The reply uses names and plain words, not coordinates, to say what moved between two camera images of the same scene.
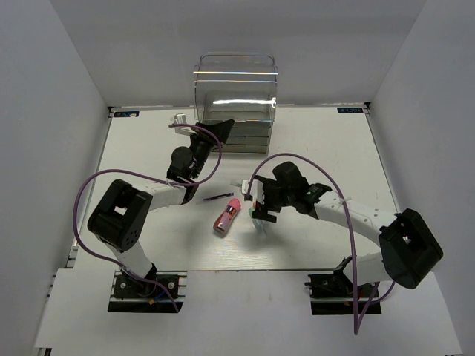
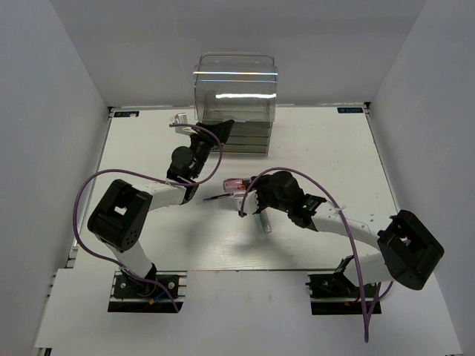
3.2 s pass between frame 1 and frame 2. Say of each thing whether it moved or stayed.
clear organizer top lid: stayed
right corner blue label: stayed
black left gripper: stayed
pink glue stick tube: moved
